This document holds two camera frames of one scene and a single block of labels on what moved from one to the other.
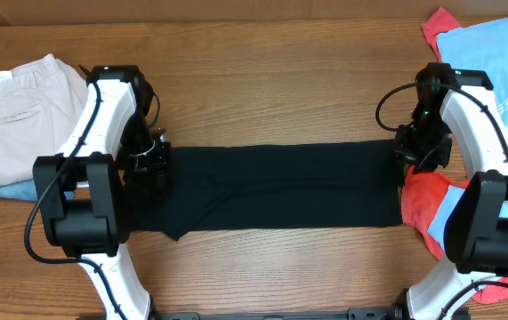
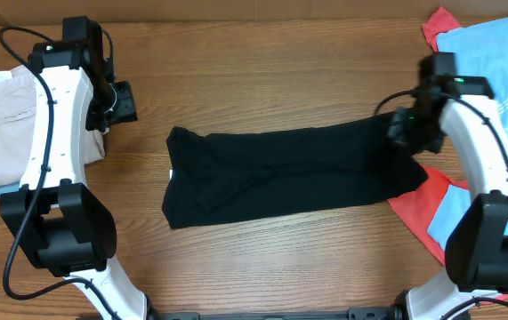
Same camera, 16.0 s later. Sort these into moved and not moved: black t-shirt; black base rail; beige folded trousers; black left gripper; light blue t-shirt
Moved: black t-shirt; black left gripper
Not moved: beige folded trousers; light blue t-shirt; black base rail
